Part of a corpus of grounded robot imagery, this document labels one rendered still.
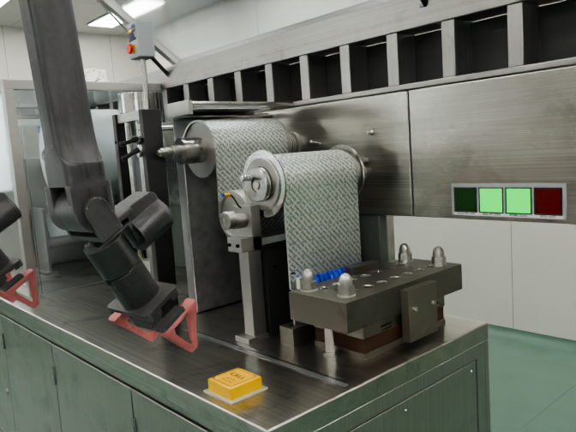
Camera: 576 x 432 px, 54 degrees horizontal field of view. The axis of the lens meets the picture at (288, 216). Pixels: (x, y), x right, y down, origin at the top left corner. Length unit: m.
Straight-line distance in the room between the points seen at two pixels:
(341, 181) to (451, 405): 0.54
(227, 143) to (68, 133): 0.71
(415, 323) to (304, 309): 0.23
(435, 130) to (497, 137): 0.15
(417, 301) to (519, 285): 2.77
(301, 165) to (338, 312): 0.35
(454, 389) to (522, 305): 2.70
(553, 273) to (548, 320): 0.31
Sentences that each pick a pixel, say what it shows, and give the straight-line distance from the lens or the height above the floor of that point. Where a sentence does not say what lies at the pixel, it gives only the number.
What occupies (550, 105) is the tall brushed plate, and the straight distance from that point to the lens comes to 1.23.
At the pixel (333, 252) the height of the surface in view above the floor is 1.08.
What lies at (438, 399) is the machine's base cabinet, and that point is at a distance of 1.28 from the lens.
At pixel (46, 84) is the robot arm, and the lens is 0.77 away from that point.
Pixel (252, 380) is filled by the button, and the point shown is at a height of 0.92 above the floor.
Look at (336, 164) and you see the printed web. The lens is 1.34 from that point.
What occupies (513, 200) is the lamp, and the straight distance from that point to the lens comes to 1.26.
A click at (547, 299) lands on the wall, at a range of 3.92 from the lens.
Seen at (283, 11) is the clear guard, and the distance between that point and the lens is 1.68.
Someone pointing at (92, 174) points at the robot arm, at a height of 1.31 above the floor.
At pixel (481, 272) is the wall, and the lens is 4.08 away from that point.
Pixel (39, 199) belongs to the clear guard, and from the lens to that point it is 2.05.
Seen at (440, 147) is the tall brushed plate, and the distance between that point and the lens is 1.34.
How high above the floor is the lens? 1.32
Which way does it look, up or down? 7 degrees down
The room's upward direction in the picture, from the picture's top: 4 degrees counter-clockwise
